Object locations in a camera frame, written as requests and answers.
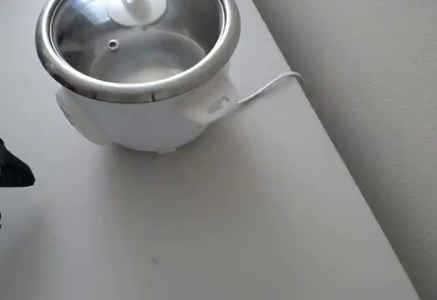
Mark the white rice cooker body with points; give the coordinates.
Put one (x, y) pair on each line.
(153, 125)

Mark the glass lid with white knob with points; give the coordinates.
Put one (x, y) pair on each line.
(136, 6)

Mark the stainless steel inner pot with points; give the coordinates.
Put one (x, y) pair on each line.
(136, 90)

